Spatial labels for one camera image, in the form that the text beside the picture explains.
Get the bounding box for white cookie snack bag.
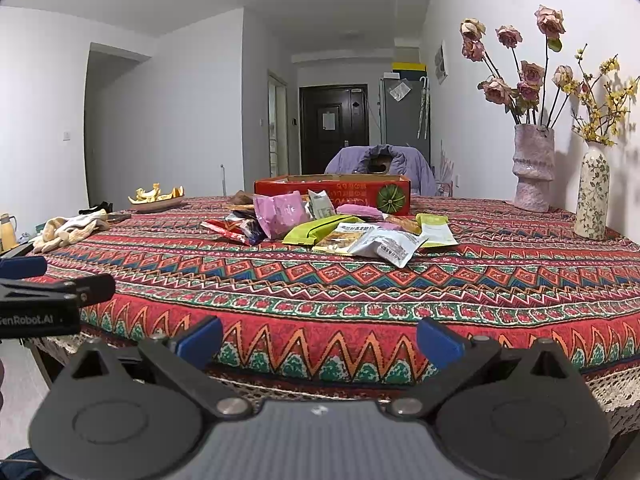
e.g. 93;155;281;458
311;221;432;269

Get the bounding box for light green white pouch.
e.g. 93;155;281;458
416;212;458;249

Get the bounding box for red ramen snack bag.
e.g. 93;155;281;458
201;210;266;246

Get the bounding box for large pink snack bag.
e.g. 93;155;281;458
253;191;310;240

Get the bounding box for small pink packet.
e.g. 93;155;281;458
336;204;385;222

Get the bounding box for green snack pouch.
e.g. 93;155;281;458
282;214;362;247

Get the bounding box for small grey white packet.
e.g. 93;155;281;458
308;190;336;220

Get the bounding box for beige cloth gloves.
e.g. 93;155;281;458
32;209;111;254

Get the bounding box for plate of orange peels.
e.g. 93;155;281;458
128;183;184;212

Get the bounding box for colourful patterned tablecloth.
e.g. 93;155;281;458
47;197;639;434

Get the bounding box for red cardboard fruit box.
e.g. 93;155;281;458
254;174;411;216

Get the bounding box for floral white slim vase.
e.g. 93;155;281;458
573;141;611;240

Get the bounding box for purple puffer jacket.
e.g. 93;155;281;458
326;144;437;197

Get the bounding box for brown wooden chair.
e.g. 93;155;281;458
367;155;393;174

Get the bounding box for pink textured vase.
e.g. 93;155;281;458
512;124;555;212

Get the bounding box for grey refrigerator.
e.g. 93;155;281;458
378;70;431;162

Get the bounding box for dark entrance door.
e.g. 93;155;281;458
299;84;369;174

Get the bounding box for dried pink roses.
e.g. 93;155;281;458
459;6;579;129

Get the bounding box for yellow blossom branches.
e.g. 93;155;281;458
562;44;639;148

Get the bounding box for yellow box on fridge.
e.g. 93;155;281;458
392;62;427;81

